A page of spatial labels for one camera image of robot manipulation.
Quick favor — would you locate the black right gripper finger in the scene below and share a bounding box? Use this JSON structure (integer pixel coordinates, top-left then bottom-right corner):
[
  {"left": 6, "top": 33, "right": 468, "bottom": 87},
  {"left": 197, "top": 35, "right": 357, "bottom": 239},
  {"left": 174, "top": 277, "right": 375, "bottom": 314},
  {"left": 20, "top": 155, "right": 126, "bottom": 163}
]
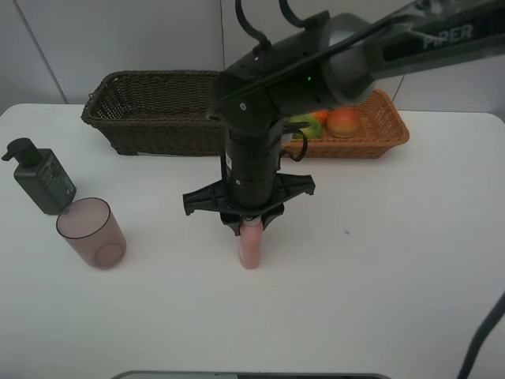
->
[
  {"left": 219, "top": 213, "right": 241, "bottom": 236},
  {"left": 261, "top": 212, "right": 283, "bottom": 230}
]

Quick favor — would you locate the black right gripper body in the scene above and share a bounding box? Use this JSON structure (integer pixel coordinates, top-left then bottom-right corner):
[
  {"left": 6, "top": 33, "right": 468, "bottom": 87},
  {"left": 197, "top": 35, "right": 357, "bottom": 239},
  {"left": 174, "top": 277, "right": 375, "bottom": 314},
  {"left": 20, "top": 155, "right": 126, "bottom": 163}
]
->
[{"left": 183, "top": 120, "right": 315, "bottom": 216}]

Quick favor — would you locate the pink spray bottle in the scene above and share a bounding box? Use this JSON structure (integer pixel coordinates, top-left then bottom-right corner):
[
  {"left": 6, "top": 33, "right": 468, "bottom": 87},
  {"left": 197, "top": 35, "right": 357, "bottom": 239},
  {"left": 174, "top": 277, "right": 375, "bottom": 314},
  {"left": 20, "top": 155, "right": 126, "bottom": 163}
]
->
[{"left": 239, "top": 218, "right": 264, "bottom": 269}]

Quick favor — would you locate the green mango fruit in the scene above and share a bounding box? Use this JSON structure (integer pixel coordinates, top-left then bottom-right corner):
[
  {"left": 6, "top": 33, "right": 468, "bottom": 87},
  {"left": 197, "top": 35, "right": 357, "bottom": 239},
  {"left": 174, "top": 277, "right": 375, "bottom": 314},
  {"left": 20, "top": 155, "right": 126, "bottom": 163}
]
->
[{"left": 287, "top": 114, "right": 323, "bottom": 140}]

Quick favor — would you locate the orange tangerine fruit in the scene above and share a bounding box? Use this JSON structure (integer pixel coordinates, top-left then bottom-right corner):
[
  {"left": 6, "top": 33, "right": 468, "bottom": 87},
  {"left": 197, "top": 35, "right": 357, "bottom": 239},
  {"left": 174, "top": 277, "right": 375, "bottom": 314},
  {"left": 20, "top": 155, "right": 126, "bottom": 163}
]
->
[{"left": 311, "top": 110, "right": 329, "bottom": 125}]

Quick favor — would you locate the red yellow peach fruit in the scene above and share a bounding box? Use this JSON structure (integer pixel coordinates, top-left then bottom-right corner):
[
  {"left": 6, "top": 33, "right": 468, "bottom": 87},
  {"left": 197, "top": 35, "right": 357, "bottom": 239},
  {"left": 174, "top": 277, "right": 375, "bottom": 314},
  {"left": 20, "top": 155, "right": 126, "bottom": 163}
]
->
[{"left": 326, "top": 108, "right": 359, "bottom": 138}]

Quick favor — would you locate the translucent pink plastic cup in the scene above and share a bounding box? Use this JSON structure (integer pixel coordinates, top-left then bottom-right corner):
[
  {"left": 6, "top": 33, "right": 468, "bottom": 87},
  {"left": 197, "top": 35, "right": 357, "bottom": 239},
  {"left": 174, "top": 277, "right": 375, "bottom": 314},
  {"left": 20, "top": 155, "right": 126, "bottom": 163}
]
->
[{"left": 56, "top": 197, "right": 127, "bottom": 269}]

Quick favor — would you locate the dark green pump bottle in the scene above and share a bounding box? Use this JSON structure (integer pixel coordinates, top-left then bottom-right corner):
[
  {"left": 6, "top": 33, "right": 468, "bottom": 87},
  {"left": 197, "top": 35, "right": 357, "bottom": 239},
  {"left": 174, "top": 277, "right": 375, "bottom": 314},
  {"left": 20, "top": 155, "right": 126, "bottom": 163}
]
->
[{"left": 2, "top": 137, "right": 77, "bottom": 216}]

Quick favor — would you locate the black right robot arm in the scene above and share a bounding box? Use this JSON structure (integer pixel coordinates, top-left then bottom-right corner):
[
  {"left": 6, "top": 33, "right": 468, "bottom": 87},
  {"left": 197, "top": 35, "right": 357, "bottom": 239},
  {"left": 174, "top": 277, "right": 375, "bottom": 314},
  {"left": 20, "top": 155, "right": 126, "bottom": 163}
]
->
[{"left": 183, "top": 1, "right": 504, "bottom": 232}]

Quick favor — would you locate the dark brown wicker basket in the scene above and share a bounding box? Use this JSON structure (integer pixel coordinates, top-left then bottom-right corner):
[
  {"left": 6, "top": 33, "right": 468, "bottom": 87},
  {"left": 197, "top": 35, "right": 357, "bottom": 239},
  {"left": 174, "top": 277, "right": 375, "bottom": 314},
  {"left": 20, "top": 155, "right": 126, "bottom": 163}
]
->
[{"left": 81, "top": 70, "right": 225, "bottom": 157}]

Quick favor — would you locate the light brown wicker basket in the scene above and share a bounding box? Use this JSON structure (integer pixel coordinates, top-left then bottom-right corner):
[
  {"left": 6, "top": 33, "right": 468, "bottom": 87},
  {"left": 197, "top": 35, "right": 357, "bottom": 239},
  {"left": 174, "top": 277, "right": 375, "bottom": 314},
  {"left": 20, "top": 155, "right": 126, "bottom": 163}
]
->
[{"left": 282, "top": 90, "right": 410, "bottom": 159}]

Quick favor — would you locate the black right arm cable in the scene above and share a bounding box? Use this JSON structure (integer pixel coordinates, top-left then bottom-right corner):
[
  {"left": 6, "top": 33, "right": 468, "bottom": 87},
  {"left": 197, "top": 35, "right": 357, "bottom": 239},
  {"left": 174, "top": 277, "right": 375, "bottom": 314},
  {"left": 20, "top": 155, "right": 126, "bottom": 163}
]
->
[{"left": 204, "top": 0, "right": 505, "bottom": 379}]

